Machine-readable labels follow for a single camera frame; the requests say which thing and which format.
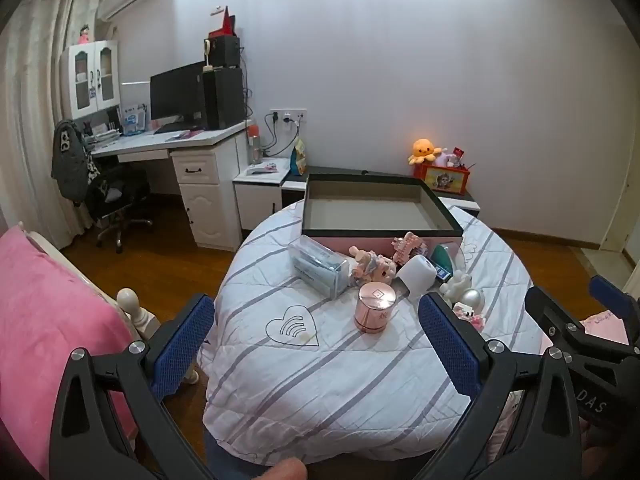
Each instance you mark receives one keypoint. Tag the white door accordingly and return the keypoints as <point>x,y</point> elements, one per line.
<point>625,210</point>

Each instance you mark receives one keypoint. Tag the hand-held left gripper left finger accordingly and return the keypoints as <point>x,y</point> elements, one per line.
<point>185,345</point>

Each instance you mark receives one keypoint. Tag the black computer tower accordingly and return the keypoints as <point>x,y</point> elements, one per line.
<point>225,97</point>

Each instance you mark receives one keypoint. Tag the orange octopus plush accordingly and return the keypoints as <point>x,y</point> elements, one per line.
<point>425,151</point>

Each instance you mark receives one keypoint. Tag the small black speaker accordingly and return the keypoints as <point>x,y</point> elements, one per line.
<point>225,51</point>

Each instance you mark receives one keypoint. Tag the blue green rectangular box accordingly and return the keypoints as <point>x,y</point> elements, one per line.
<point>442,260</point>

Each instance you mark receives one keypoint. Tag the person's blue trouser leg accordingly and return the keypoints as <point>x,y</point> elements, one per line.
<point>225,457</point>

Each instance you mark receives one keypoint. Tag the black computer monitor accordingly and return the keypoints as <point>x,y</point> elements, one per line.
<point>177,90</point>

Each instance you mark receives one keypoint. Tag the white wall socket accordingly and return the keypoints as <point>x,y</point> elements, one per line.
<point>288,116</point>

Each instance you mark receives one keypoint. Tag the orange picture box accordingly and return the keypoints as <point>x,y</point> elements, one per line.
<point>445,179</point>

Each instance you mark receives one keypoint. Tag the person's left hand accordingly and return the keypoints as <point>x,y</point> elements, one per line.
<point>277,471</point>

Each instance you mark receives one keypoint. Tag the small white pink box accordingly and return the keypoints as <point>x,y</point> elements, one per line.
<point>472,317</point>

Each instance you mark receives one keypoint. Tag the white nightstand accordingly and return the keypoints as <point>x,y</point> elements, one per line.
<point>255,200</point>

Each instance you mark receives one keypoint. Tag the clear plastic box blue contents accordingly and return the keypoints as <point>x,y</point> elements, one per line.
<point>315,265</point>

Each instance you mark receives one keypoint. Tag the stack of papers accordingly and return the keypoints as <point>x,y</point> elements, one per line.
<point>102,134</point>

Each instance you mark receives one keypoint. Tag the colourful snack bag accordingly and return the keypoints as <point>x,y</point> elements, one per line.
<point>298,157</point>

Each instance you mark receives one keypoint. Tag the white round-headed figure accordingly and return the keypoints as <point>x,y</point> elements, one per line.
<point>457,285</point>

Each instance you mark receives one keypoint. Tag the white humidifier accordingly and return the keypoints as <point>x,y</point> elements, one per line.
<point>417,272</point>

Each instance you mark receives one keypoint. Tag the red capped water bottle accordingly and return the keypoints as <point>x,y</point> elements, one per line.
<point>255,145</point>

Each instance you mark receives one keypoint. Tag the pink printed pillow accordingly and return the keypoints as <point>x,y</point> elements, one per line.
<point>602,327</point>

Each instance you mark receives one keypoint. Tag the rose gold cylinder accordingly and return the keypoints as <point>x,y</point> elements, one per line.
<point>375,310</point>

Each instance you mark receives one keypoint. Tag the pink big-headed doll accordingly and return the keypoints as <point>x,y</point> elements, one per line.
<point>375,266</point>

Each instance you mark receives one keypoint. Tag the white desk with drawers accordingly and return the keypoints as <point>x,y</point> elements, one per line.
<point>210,170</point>

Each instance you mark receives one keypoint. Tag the pink building block toy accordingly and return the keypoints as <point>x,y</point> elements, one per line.
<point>410,247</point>

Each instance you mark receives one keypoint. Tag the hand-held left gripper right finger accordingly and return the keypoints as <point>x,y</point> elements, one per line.
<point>445,340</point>

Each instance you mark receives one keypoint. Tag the white bed frame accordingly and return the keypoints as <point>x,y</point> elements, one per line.
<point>132,310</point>

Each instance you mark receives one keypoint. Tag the cream curtain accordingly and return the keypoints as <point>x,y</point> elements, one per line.
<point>30,110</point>

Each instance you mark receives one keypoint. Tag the black keyboard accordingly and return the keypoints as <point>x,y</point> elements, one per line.
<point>175,128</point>

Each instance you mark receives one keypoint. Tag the pink blanket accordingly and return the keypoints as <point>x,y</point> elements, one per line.
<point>50,310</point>

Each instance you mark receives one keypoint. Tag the blue white carton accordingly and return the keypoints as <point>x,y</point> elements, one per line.
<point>134,120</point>

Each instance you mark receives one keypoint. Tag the pink book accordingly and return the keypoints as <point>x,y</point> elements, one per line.
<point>182,135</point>

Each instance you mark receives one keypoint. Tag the pink black-rimmed storage box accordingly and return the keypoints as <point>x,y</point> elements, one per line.
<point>360,210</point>

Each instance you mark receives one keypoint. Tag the black white jacket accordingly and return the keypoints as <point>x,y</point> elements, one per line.
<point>70,160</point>

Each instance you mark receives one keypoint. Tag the pink booklet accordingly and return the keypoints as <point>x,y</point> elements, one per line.
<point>264,167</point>

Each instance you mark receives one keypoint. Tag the black office chair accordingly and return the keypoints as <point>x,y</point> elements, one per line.
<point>125,195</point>

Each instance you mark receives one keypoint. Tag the small doll figure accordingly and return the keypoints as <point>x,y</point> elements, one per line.
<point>85,35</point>

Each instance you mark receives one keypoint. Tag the small white stand lamp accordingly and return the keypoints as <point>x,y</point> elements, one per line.
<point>207,66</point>

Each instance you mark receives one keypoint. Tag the white glass-door cabinet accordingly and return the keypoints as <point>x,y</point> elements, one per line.
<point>90,80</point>

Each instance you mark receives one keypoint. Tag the red paper bag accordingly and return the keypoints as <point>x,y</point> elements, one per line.
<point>227,22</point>

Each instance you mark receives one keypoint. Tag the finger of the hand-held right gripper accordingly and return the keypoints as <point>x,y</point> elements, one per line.
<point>565,317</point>
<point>607,291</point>

